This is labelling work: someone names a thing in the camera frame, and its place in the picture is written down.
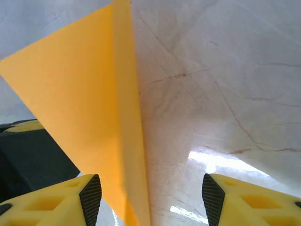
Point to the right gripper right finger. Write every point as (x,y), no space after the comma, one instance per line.
(258,207)

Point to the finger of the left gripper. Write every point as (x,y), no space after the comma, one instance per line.
(23,126)

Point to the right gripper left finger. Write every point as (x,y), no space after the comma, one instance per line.
(47,207)

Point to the orange cloth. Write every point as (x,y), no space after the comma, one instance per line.
(82,94)

